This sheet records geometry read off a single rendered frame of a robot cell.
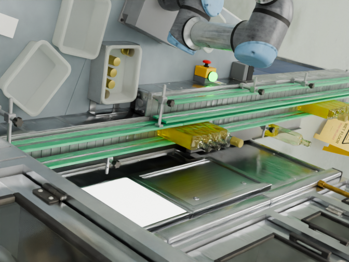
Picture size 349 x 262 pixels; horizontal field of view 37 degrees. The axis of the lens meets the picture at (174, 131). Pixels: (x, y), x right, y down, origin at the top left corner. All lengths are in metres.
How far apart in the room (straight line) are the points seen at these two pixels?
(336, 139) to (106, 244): 4.58
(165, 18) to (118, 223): 1.29
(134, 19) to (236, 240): 0.87
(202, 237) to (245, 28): 0.66
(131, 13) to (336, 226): 1.09
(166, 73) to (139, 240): 1.50
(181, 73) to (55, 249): 1.61
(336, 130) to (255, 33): 3.90
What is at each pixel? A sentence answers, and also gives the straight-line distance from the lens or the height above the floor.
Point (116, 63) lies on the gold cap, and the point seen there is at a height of 0.81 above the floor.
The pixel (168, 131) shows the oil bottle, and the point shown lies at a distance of 2.10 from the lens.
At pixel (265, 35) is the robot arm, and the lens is 1.52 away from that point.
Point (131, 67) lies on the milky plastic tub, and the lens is 2.06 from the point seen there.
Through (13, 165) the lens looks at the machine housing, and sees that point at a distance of 1.09.
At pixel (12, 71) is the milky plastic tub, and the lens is 1.78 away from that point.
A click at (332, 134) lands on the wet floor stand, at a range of 5.36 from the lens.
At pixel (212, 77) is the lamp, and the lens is 2.37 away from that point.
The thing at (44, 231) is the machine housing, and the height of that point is 1.65.
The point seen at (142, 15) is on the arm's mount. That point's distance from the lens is 1.98.
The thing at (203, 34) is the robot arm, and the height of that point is 1.17.
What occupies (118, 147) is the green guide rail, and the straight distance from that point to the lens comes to 1.98.
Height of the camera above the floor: 2.29
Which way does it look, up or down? 39 degrees down
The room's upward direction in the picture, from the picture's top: 114 degrees clockwise
